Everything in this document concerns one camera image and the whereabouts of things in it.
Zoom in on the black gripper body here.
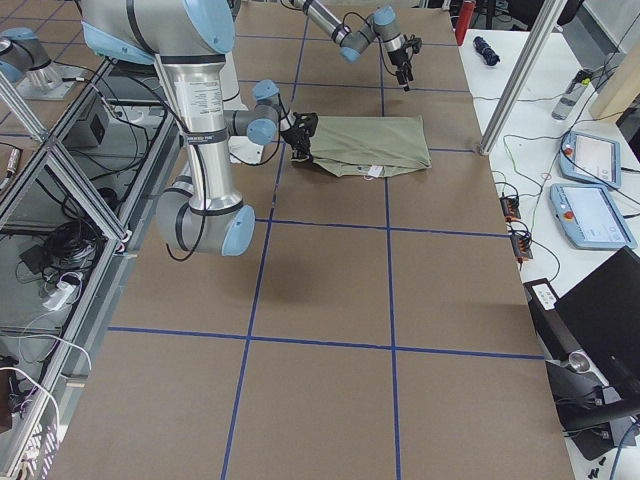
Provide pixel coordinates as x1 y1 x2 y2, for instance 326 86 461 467
280 112 318 153
387 34 421 75

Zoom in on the olive green long-sleeve shirt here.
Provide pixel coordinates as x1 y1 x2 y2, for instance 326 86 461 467
292 116 431 178

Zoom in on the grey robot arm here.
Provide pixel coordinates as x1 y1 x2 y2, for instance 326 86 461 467
82 1 318 256
288 0 422 91

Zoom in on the neighbour robot arm base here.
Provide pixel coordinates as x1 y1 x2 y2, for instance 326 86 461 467
1 27 85 100

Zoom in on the white red hang tag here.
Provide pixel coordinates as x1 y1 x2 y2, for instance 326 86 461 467
365 165 384 178

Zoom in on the red cylinder tube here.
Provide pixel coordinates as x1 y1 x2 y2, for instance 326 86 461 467
454 0 476 46

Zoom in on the orange terminal block far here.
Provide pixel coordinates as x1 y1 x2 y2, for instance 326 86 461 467
499 195 521 222

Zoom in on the orange terminal block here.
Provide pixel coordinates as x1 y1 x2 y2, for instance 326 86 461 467
509 230 533 264
499 195 521 222

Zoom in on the far blue teach pendant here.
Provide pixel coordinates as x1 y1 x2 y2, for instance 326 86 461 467
558 131 621 189

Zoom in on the blue teach pendant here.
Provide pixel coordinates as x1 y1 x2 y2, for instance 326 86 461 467
558 131 621 189
549 183 638 250

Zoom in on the grey electronics box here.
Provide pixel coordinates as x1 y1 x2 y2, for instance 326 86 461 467
63 97 110 148

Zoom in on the orange terminal block near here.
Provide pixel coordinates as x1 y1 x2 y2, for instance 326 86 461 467
509 230 533 264

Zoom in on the near blue teach pendant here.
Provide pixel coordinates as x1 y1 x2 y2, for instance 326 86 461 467
549 183 638 250

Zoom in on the white power strip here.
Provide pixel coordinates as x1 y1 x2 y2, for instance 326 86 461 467
43 280 79 311

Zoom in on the black monitor with stand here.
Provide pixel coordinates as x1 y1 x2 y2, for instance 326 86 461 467
524 247 639 460

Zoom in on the aluminium truss frame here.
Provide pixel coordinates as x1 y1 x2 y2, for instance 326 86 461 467
1 60 179 479

